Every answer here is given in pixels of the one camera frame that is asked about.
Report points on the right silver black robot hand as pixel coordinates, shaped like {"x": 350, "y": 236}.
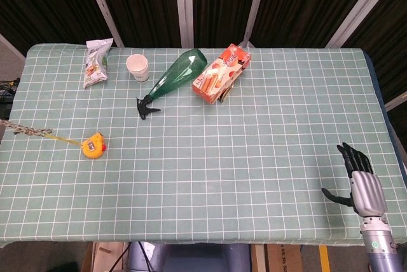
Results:
{"x": 369, "y": 192}

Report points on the orange cracker box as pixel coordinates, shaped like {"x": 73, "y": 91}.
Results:
{"x": 216, "y": 78}

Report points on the dark tin can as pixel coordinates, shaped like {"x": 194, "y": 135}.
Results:
{"x": 226, "y": 95}

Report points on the yellow tape measure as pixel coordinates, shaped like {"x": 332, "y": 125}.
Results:
{"x": 92, "y": 149}

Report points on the green plastic spray bottle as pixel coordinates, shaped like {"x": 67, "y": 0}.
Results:
{"x": 178, "y": 72}

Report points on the white green snack bag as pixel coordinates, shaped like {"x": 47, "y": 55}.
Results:
{"x": 97, "y": 65}

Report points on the green checkered tablecloth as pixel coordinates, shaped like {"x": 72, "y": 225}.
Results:
{"x": 222, "y": 157}

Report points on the right blue grey robot arm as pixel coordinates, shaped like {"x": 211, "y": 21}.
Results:
{"x": 381, "y": 246}

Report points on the dark brown curtain panel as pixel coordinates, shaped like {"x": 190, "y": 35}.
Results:
{"x": 391, "y": 30}
{"x": 222, "y": 5}
{"x": 146, "y": 5}
{"x": 305, "y": 5}
{"x": 47, "y": 5}

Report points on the white partition frame post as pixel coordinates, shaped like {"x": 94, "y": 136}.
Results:
{"x": 359, "y": 8}
{"x": 256, "y": 5}
{"x": 101, "y": 5}
{"x": 184, "y": 5}

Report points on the white paper cup stack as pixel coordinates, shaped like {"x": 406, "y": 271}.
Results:
{"x": 138, "y": 68}

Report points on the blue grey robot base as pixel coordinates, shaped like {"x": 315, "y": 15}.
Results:
{"x": 197, "y": 259}

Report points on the brown cardboard box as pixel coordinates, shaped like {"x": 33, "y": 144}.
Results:
{"x": 283, "y": 259}
{"x": 105, "y": 257}

